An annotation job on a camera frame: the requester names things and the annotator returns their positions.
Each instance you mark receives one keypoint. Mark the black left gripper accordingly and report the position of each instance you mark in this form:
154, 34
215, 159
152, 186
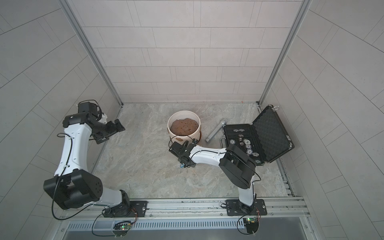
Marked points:
111, 128

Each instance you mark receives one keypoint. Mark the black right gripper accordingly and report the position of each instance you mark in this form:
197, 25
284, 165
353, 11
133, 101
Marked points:
180, 160

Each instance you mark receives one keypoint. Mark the cream ceramic pot with soil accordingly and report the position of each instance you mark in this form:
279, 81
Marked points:
184, 126

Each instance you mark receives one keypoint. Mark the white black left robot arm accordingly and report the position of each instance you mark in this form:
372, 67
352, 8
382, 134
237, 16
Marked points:
73, 186

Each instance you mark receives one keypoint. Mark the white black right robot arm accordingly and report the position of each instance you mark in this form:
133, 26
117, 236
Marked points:
239, 168

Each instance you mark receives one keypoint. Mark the grey metal cylinder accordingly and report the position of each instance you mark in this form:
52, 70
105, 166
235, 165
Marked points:
219, 127

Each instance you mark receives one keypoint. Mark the open black foam-lined case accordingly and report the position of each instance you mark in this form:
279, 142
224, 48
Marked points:
264, 140

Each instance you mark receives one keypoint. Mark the right green circuit board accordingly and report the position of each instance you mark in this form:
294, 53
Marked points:
251, 225

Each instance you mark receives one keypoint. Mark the green circuit board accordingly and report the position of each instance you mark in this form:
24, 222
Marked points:
123, 226
251, 225

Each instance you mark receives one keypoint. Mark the left green circuit board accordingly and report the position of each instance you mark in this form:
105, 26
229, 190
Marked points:
123, 226

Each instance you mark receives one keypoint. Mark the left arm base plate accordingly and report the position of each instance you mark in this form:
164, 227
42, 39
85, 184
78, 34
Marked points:
135, 209

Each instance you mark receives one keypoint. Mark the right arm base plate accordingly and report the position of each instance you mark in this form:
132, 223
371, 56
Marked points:
236, 208

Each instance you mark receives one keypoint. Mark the aluminium rail frame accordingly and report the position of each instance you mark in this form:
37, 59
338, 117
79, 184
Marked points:
210, 208

